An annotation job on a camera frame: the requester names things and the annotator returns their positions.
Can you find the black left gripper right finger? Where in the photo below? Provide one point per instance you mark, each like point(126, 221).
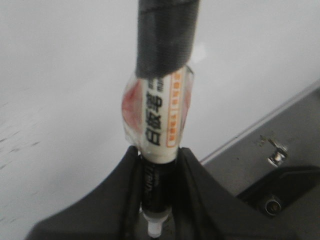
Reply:
point(204, 210)

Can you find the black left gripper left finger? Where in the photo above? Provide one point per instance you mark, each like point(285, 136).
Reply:
point(109, 212)

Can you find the whiteboard marker pen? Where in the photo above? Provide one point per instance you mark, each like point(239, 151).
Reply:
point(156, 101)

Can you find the white whiteboard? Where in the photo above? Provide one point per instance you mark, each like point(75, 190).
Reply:
point(64, 65)

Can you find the grey metal marker tray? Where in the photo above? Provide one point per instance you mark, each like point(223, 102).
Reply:
point(288, 136)

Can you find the black bracket with screw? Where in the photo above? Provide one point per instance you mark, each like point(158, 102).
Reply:
point(276, 191)

